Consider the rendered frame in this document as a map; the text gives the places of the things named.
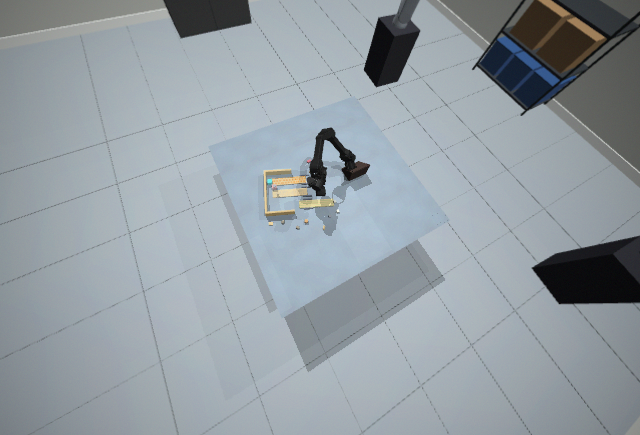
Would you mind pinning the beige strip with green lines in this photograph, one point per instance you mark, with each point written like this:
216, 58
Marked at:
316, 203

